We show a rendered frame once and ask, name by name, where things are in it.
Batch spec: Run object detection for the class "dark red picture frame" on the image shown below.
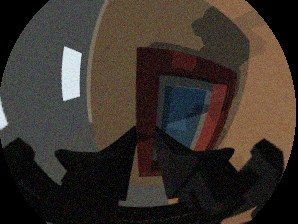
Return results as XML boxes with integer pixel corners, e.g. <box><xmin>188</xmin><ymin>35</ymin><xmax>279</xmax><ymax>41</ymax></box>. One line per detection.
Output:
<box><xmin>136</xmin><ymin>47</ymin><xmax>237</xmax><ymax>177</ymax></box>

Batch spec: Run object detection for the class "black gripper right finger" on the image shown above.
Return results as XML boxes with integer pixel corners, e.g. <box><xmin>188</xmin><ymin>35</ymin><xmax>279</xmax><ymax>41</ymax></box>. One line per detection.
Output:
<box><xmin>153</xmin><ymin>127</ymin><xmax>235</xmax><ymax>200</ymax></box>

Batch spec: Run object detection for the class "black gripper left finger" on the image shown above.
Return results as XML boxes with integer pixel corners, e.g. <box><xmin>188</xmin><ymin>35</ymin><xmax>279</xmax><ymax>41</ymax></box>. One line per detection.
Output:
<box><xmin>55</xmin><ymin>125</ymin><xmax>137</xmax><ymax>201</ymax></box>

